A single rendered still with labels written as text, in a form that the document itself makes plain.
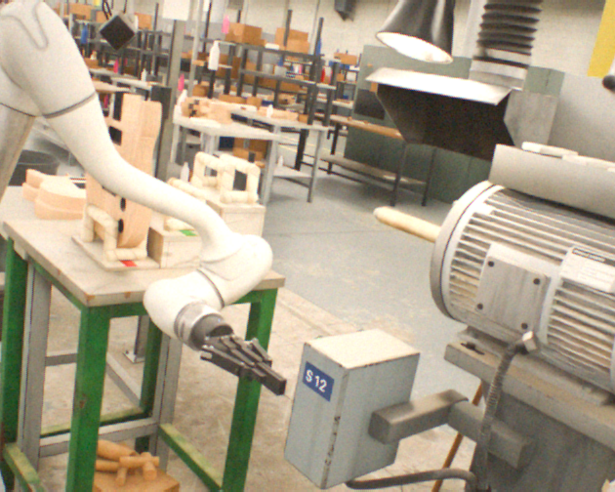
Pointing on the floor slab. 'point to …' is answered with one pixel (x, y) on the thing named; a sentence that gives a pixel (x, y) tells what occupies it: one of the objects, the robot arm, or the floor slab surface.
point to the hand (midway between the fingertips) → (269, 379)
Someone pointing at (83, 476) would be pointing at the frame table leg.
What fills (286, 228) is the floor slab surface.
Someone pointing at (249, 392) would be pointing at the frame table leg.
